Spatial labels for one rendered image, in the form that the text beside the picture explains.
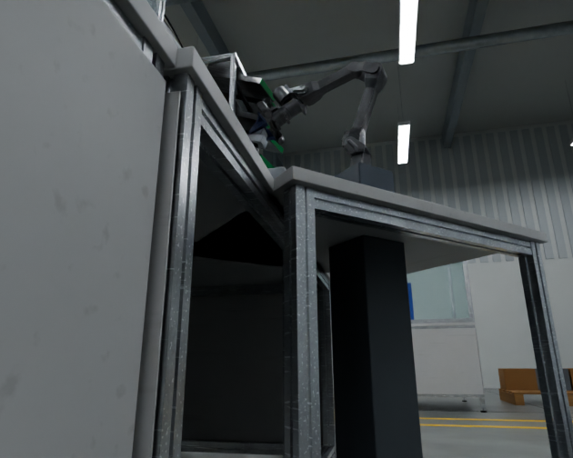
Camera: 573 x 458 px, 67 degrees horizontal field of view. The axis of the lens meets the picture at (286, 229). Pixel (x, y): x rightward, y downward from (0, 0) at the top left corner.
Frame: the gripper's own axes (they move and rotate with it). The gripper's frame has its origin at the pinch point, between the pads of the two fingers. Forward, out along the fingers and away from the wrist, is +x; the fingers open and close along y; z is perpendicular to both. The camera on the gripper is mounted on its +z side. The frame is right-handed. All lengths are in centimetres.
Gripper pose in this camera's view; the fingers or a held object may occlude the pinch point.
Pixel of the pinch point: (259, 132)
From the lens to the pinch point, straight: 159.9
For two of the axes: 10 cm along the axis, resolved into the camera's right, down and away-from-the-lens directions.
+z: -5.0, -6.8, 5.5
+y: -3.0, -4.6, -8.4
